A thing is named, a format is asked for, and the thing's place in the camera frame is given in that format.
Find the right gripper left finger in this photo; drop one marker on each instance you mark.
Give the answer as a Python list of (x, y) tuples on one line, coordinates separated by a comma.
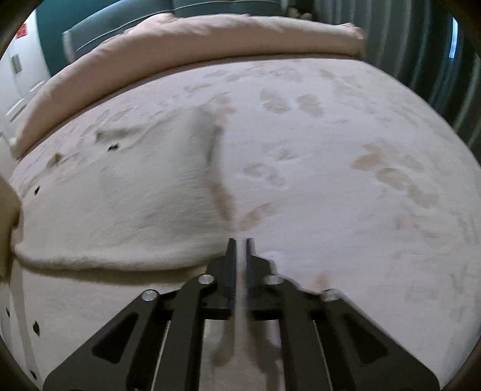
[(154, 343)]

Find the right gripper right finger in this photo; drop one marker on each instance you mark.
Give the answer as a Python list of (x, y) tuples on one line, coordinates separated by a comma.
[(328, 343)]

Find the beige sweater with black hearts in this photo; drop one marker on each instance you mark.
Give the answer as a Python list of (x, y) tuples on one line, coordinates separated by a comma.
[(149, 199)]

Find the pink floral bed blanket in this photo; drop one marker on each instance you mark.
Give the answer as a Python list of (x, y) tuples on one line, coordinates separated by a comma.
[(343, 177)]

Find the folded pink duvet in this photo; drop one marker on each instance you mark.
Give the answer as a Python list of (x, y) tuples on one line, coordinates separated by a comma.
[(163, 42)]

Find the white panelled wardrobe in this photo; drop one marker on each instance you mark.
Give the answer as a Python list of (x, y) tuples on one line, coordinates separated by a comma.
[(23, 72)]

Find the grey-green striped curtain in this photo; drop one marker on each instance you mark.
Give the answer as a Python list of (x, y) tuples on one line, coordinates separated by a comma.
[(423, 46)]

